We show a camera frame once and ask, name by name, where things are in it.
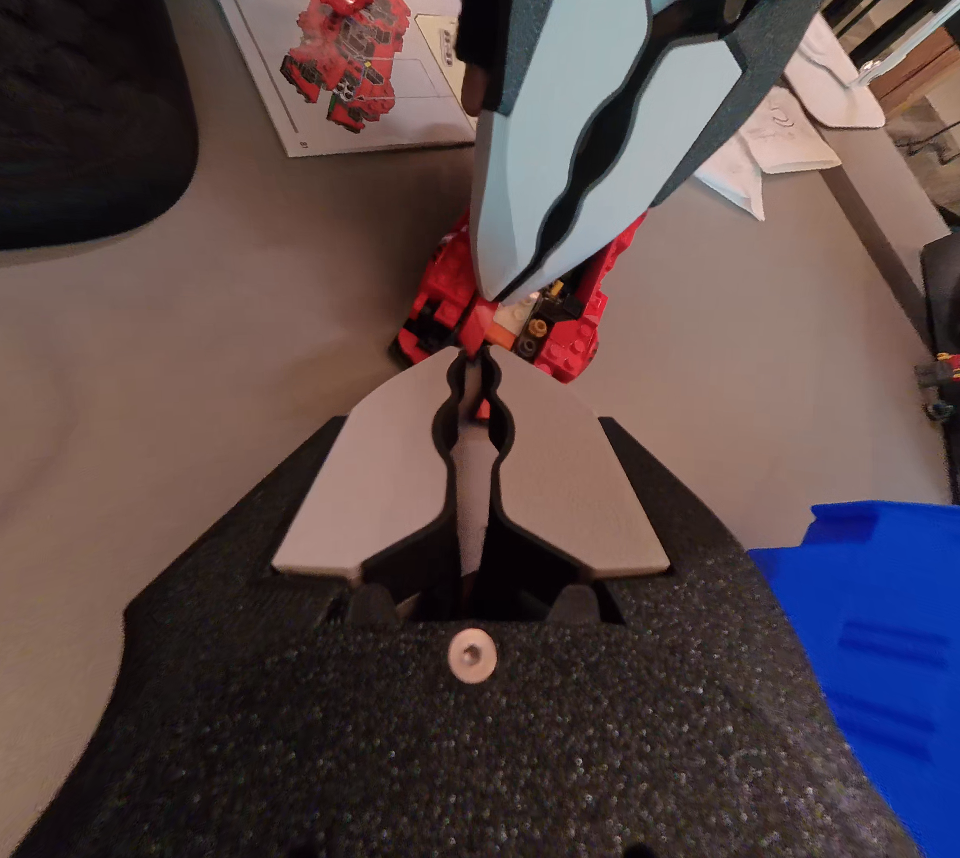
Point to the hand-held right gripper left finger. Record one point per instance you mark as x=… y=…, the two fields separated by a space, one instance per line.
x=360 y=498

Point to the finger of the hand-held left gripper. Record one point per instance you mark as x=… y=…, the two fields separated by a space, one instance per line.
x=555 y=123
x=660 y=123

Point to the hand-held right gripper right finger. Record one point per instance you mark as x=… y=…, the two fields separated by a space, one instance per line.
x=577 y=498

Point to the red toy brick car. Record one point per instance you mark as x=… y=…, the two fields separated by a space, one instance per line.
x=570 y=340

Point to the blue plastic bin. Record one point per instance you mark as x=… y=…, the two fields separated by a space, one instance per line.
x=885 y=610

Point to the person's left hand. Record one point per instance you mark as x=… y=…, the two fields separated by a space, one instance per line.
x=478 y=91

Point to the white desk stand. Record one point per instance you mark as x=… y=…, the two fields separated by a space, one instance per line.
x=832 y=93

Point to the red black brick assembly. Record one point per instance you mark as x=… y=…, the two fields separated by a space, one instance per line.
x=941 y=370

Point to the black mesh chair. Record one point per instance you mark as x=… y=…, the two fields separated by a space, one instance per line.
x=82 y=85

